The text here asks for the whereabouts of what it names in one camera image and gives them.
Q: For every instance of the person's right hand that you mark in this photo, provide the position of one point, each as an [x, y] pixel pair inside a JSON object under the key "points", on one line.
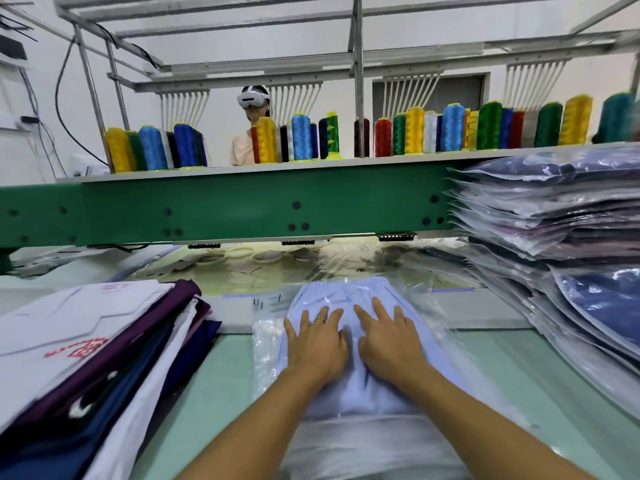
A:
{"points": [[392, 347]]}

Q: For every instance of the white wall socket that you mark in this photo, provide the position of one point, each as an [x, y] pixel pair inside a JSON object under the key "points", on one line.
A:
{"points": [[15, 122]]}

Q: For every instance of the person's left forearm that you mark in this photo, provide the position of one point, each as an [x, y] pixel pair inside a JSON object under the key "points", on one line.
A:
{"points": [[255, 435]]}

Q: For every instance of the green machine beam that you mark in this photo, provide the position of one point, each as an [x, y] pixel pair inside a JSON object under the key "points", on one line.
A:
{"points": [[240, 200]]}

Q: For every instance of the light blue garment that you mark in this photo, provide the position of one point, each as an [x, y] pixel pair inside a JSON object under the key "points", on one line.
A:
{"points": [[345, 295]]}

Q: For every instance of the person's left hand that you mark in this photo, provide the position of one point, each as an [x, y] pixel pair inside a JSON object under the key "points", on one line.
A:
{"points": [[318, 347]]}

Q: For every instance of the single clear plastic bag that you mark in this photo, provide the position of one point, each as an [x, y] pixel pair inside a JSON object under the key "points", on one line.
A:
{"points": [[480, 380], [575, 330]]}

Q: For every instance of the stack of bagged garments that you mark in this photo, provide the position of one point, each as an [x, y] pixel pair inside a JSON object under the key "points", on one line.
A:
{"points": [[560, 210]]}

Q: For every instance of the grey metal thread rack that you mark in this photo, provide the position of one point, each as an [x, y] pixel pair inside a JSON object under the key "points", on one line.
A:
{"points": [[357, 55]]}

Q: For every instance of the person's right forearm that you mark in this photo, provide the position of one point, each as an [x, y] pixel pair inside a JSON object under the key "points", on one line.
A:
{"points": [[490, 430]]}

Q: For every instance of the white headset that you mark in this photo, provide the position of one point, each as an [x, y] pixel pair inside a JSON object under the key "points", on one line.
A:
{"points": [[252, 97]]}

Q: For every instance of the row of coloured thread spools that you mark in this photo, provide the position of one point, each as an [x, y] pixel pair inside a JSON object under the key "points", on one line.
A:
{"points": [[440, 130]]}

